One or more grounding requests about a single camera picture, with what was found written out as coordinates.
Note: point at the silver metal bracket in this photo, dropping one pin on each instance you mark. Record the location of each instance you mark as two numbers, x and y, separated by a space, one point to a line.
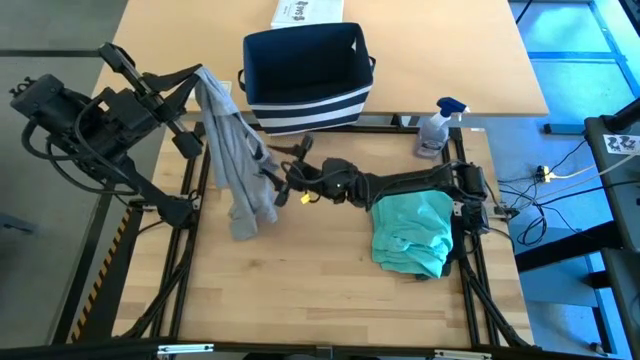
462 355
185 349

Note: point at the light wooden desk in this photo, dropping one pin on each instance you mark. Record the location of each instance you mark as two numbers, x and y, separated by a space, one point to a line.
450 60

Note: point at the yellow black power plug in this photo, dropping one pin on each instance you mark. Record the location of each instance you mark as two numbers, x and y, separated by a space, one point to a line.
542 174

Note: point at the white printed cardboard box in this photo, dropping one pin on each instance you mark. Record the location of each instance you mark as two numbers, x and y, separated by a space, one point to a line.
307 12

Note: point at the grey garment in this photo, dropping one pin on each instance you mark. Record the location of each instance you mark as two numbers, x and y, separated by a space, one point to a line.
235 160

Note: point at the white printed sticker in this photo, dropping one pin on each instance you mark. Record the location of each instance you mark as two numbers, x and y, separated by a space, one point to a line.
620 144

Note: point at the teal garment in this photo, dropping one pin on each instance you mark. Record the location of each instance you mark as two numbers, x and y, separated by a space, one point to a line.
415 235

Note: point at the navy white-striped fabric bin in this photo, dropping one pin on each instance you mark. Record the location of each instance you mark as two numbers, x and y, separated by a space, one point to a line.
307 65

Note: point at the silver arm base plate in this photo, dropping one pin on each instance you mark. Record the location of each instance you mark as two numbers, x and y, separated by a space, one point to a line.
500 210

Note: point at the black equipment cart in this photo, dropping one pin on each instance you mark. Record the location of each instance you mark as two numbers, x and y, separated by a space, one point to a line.
625 225

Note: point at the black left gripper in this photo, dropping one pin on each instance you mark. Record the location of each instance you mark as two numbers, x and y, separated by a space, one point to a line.
125 115

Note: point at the black garment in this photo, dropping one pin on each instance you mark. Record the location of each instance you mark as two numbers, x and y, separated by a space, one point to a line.
456 250

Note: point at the black floor beam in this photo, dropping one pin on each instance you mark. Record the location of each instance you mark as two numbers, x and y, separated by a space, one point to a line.
85 260

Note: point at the white rectangular plate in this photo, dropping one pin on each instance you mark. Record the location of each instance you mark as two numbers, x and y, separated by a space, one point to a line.
227 86

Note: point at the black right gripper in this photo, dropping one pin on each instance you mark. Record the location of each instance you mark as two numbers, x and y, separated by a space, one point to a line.
325 180

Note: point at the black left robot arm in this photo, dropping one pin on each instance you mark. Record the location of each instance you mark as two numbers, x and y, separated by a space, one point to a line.
65 130

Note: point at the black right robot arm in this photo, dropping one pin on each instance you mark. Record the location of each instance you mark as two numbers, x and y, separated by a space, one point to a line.
425 180

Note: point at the yellow black hazard tape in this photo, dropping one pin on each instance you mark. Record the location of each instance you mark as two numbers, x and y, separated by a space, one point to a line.
97 285

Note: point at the clear spray bottle blue trigger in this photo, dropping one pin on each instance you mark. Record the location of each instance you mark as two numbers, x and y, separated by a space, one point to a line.
432 135

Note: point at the black edge rail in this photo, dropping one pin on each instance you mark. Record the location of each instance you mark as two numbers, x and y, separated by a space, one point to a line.
75 351

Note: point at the black cart crossbar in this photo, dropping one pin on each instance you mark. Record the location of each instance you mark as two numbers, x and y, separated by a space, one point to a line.
565 247

